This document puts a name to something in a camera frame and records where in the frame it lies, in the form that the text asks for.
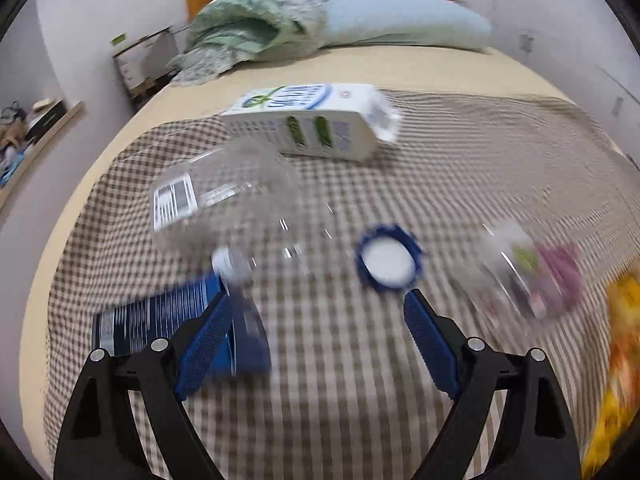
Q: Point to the yellow orange packet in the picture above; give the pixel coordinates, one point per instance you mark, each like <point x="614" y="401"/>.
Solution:
<point x="620" y="360"/>

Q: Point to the beige bed sheet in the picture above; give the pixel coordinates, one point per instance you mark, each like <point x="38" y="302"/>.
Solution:
<point x="425" y="67"/>

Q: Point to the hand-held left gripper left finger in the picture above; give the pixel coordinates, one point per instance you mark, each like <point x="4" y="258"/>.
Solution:
<point x="205" y="345"/>

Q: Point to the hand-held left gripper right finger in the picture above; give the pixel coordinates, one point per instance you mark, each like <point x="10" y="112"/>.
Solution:
<point x="430" y="345"/>

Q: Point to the clear plastic bottle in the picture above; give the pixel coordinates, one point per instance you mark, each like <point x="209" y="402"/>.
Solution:
<point x="225" y="195"/>

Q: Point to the light blue pillow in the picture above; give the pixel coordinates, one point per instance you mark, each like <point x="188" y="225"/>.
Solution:
<point x="400" y="17"/>

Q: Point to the wooden ledge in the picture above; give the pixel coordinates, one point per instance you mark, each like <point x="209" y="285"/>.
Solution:
<point x="45" y="152"/>

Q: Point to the green floral quilt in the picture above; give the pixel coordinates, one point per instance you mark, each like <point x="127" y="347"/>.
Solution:
<point x="245" y="25"/>

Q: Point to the white milk carton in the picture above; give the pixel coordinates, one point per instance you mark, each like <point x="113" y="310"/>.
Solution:
<point x="320" y="110"/>

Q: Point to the clear cup with purple label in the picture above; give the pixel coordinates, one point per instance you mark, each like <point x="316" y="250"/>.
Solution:
<point x="525" y="270"/>

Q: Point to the small green item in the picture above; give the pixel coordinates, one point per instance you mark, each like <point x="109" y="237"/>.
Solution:
<point x="118" y="38"/>

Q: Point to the blue lid with white inside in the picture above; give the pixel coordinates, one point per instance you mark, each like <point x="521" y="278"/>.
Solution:
<point x="387" y="260"/>

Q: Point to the black box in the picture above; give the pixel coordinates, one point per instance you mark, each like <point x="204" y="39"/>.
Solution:
<point x="45" y="122"/>

